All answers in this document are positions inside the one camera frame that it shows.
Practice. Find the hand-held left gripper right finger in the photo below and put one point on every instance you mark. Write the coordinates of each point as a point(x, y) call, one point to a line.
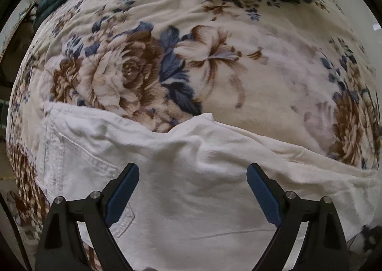
point(264, 199)

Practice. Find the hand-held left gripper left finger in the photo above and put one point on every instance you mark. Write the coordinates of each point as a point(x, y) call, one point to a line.
point(121, 199)

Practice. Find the white pants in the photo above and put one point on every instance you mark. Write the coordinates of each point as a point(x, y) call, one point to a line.
point(194, 184)

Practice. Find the dark small object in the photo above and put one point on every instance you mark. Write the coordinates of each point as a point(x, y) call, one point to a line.
point(369, 238)

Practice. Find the floral printed blanket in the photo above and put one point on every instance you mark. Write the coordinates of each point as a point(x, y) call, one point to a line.
point(268, 80)

